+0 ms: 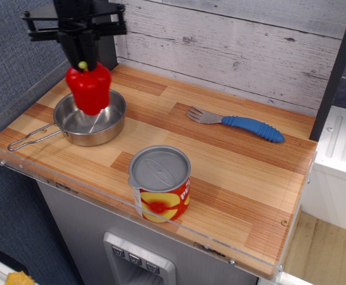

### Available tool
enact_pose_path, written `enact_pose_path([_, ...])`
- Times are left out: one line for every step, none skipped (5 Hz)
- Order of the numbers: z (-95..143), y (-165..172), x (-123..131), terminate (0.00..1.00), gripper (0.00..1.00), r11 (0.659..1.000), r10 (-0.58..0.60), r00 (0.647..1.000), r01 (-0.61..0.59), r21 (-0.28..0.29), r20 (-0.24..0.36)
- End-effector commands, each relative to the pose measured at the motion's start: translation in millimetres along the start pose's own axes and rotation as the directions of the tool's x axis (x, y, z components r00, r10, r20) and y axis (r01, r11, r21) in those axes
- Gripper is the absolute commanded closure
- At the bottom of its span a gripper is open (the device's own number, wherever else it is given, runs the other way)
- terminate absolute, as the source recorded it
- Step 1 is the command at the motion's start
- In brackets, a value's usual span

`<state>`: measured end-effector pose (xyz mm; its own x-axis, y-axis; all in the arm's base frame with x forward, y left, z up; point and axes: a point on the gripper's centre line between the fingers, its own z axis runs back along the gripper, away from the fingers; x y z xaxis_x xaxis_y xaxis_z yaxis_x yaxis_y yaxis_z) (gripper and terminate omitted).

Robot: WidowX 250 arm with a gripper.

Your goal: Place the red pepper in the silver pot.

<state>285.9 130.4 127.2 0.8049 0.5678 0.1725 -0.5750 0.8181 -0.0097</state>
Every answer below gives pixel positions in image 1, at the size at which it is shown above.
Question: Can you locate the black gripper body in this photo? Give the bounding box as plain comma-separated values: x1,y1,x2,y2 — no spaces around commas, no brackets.
21,1,127,42

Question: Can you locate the stainless steel pan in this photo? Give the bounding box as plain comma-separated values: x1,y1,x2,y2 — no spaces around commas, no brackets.
7,90,127,151

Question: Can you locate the grey toy fridge cabinet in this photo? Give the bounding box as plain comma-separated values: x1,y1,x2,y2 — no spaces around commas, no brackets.
39,182,258,284

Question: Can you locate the blue handled metal fork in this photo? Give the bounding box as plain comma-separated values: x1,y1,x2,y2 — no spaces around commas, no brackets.
187,106,285,143

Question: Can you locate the toy peaches can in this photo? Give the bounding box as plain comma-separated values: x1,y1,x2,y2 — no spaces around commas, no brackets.
128,145,191,223

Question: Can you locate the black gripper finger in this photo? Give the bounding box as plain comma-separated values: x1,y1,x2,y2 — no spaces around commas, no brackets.
57,32,83,72
80,34,97,71

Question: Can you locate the dark grey right post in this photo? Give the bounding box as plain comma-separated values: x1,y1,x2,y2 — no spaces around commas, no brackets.
309,30,346,142

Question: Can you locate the white toy sink unit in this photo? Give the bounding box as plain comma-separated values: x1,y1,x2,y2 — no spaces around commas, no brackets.
301,106,346,229

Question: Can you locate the yellow toy object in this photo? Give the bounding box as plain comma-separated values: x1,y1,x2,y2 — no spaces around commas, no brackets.
4,271,36,285

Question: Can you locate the red toy bell pepper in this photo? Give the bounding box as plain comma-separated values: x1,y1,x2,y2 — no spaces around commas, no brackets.
65,62,111,116

